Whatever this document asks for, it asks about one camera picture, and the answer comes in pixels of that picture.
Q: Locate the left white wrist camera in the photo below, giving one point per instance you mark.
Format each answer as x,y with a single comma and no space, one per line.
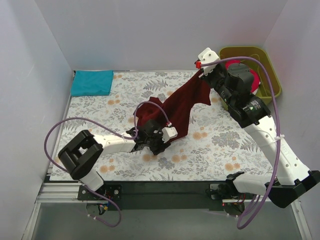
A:
169,133

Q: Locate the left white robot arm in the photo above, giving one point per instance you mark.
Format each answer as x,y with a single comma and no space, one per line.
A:
81,154

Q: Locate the floral patterned table mat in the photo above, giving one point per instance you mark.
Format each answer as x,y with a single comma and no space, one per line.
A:
214,147

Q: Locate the folded teal t-shirt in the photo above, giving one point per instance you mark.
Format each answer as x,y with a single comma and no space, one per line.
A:
92,83

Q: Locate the bright pink t-shirt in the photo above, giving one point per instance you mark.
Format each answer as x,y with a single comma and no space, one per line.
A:
256,79

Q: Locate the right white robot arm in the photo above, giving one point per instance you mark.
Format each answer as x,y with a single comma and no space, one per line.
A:
293,178

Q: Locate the dark red t-shirt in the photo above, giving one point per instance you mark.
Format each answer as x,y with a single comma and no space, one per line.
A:
177,106

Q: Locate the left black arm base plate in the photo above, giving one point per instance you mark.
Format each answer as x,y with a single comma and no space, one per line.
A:
110,191

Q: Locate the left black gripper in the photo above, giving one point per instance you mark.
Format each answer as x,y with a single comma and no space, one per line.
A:
157,144

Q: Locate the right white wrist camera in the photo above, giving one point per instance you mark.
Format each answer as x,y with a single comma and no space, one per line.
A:
206,57

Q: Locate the aluminium frame rail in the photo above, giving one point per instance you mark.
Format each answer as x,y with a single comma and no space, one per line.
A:
58,192

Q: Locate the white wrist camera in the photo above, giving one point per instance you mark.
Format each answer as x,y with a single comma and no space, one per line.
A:
206,57
169,133

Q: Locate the olive green plastic bin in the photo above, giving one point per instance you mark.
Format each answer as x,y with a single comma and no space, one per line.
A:
263,91

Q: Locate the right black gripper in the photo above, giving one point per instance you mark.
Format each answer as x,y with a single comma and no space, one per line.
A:
210,75

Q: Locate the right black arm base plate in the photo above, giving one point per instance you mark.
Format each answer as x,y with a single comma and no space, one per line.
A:
221,191

